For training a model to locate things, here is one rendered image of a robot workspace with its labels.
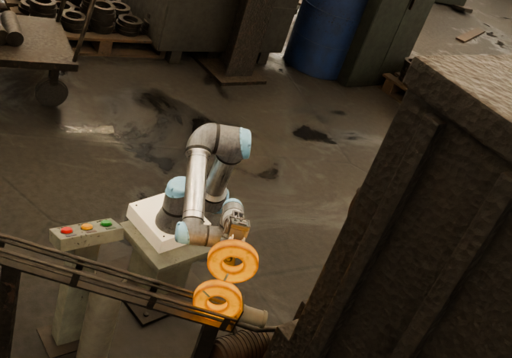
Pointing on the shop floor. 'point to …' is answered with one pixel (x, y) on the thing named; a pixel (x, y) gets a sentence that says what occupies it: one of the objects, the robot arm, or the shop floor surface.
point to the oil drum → (327, 23)
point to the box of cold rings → (203, 10)
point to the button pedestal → (56, 344)
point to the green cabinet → (388, 26)
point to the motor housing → (241, 345)
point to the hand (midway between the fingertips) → (235, 257)
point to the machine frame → (424, 229)
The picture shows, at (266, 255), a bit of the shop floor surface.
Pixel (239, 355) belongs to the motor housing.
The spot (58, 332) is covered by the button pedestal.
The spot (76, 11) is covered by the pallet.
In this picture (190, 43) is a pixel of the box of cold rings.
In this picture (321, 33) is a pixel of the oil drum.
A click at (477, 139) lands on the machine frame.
